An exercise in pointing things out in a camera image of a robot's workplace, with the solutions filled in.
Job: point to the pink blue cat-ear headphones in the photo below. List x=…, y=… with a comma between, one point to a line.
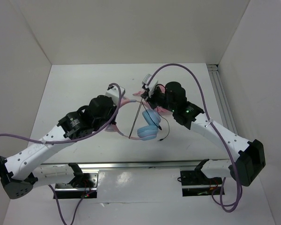
x=145, y=133

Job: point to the aluminium mounting rail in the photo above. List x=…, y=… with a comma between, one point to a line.
x=185, y=164

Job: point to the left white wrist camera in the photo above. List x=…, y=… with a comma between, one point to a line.
x=112, y=92

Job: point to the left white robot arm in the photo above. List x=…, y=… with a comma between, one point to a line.
x=22, y=172

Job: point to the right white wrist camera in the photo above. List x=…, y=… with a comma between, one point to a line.
x=148, y=84

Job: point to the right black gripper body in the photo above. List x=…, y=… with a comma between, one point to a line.
x=158, y=98

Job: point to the right aluminium side rail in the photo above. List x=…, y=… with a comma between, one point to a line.
x=222, y=101

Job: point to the pink gaming headphones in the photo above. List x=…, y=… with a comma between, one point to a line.
x=160, y=110

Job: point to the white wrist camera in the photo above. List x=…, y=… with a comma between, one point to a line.
x=112, y=92
x=148, y=84

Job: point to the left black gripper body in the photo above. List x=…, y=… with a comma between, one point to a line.
x=96, y=124

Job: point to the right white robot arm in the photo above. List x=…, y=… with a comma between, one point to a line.
x=246, y=158

